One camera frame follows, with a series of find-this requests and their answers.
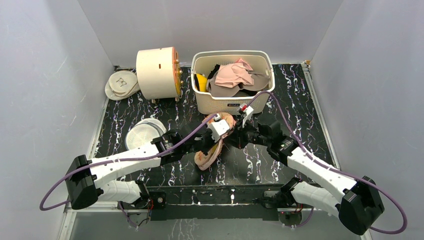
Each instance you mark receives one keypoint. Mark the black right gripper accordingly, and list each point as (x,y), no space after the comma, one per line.
(243,135)

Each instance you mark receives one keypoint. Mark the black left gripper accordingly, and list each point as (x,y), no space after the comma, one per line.
(212,143)

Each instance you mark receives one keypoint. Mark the floral mesh laundry bag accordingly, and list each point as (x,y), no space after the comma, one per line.
(204,161)

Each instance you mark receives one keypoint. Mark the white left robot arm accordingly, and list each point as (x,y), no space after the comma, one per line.
(91,180)

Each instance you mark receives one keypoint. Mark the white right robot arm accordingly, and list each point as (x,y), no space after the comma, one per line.
(354,203)

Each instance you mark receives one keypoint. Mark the white round mesh laundry bag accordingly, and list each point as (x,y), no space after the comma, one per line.
(143,133)

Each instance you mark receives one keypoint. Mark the pink bra in basket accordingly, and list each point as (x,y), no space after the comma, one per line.
(233,74)

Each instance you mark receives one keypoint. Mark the white perforated laundry basket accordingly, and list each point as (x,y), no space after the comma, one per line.
(205,62)

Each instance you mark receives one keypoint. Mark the beige bra wash bag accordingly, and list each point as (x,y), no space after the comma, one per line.
(121,85)

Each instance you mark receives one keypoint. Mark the yellow garment in basket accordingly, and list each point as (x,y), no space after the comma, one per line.
(200,82)

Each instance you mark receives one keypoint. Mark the cream and orange mini washer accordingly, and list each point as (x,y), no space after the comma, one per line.
(158,73)

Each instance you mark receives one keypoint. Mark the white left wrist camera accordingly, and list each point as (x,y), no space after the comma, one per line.
(219,126)

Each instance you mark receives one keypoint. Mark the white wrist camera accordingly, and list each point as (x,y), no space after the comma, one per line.
(219,126)
(246,111)

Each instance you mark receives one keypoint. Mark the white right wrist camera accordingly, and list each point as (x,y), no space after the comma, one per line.
(246,111)

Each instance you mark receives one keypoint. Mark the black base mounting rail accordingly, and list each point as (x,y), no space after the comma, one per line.
(215,202)

